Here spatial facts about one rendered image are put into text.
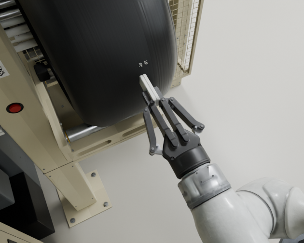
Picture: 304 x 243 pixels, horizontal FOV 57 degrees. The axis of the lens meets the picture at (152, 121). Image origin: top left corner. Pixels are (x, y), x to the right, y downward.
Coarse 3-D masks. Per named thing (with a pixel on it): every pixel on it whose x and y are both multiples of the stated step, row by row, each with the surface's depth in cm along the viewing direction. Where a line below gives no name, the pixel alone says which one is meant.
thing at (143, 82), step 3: (141, 75) 62; (141, 78) 61; (141, 81) 62; (144, 81) 61; (141, 84) 63; (144, 84) 61; (147, 84) 61; (144, 87) 62; (147, 87) 61; (144, 90) 63; (147, 90) 60; (150, 90) 60; (150, 93) 60; (150, 96) 60; (153, 96) 60; (153, 99) 59
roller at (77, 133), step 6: (78, 126) 93; (84, 126) 93; (90, 126) 93; (96, 126) 93; (108, 126) 96; (66, 132) 92; (72, 132) 92; (78, 132) 92; (84, 132) 92; (90, 132) 93; (72, 138) 92; (78, 138) 93
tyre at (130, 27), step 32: (32, 0) 54; (64, 0) 53; (96, 0) 54; (128, 0) 56; (160, 0) 60; (32, 32) 92; (64, 32) 54; (96, 32) 55; (128, 32) 58; (160, 32) 61; (64, 64) 58; (96, 64) 58; (128, 64) 61; (160, 64) 66; (96, 96) 63; (128, 96) 68
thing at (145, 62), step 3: (147, 57) 63; (141, 60) 62; (144, 60) 63; (147, 60) 63; (138, 63) 62; (141, 63) 63; (144, 63) 63; (147, 63) 64; (138, 66) 63; (141, 66) 63; (144, 66) 64; (147, 66) 64; (138, 69) 63
